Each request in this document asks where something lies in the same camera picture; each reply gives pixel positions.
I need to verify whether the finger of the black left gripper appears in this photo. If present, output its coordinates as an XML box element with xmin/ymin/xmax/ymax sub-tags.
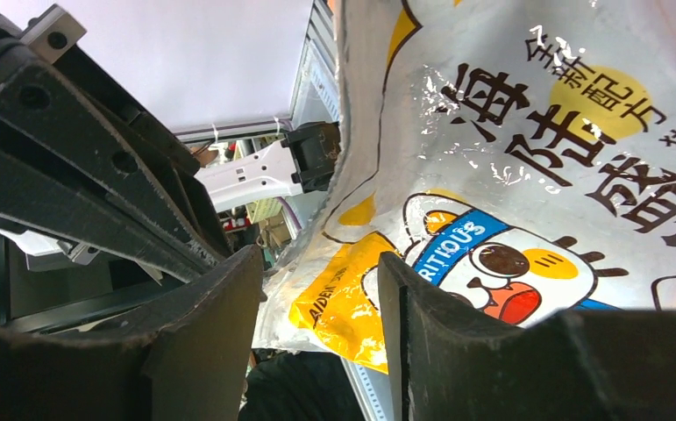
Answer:
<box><xmin>0</xmin><ymin>148</ymin><xmax>222</xmax><ymax>282</ymax></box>
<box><xmin>0</xmin><ymin>25</ymin><xmax>231</xmax><ymax>259</ymax></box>

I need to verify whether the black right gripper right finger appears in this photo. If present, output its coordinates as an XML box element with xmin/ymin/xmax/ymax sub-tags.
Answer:
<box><xmin>378</xmin><ymin>252</ymin><xmax>676</xmax><ymax>420</ymax></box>

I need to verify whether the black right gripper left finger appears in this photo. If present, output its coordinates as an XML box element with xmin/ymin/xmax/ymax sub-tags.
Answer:
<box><xmin>0</xmin><ymin>246</ymin><xmax>263</xmax><ymax>420</ymax></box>

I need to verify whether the pet food bag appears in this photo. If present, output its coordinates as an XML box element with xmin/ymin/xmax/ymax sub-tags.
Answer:
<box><xmin>253</xmin><ymin>1</ymin><xmax>676</xmax><ymax>372</ymax></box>

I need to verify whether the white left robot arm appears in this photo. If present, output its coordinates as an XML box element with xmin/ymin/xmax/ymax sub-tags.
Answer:
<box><xmin>0</xmin><ymin>23</ymin><xmax>339</xmax><ymax>281</ymax></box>

